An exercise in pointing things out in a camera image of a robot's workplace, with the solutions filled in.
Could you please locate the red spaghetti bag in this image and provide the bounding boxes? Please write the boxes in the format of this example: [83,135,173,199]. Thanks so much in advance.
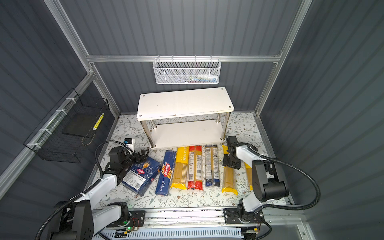
[188,146,203,191]

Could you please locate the dark blue spaghetti bag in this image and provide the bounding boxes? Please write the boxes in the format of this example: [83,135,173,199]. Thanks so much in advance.
[204,145,220,187]

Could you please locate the yellow marker pen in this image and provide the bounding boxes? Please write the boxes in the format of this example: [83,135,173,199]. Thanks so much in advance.
[93,113,105,131]

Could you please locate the white wire mesh basket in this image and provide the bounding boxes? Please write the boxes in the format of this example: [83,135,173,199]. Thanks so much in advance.
[153,60,222,85]

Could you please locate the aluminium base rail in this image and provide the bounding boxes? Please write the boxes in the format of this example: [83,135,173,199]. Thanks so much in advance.
[130,207,308,231]

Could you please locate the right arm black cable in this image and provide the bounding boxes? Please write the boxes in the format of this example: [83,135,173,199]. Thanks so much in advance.
[247,143,321,240]

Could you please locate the white two-tier shelf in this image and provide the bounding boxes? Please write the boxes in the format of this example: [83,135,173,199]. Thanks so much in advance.
[137,87,235,149]

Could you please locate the yellow Pastatime spaghetti bag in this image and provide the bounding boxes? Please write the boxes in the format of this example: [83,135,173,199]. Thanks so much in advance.
[222,145,238,196]
[245,164,253,191]
[171,147,189,190]

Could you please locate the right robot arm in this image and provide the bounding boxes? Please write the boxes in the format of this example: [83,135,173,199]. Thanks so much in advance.
[223,136,289,223]

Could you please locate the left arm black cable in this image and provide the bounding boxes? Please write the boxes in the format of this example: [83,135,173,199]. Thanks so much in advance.
[33,139,134,240]

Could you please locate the blue Barilla pasta box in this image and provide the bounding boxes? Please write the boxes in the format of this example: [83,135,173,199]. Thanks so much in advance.
[122,157,161,197]

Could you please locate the black wire basket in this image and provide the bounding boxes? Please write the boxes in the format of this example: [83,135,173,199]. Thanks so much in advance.
[24,91,114,164]

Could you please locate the pens in white basket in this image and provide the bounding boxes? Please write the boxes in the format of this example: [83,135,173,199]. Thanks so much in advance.
[176,74,219,84]

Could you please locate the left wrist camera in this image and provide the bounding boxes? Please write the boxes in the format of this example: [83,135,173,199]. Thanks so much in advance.
[124,138,135,151]

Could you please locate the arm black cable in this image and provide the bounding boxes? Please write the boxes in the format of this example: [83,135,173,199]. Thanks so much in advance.
[247,143,321,240]
[33,139,134,240]

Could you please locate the blue Barilla spaghetti box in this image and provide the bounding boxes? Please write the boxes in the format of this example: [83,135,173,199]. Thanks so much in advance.
[155,150,177,196]

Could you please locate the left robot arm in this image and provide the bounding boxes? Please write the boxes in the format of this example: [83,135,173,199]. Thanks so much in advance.
[35,147,149,240]

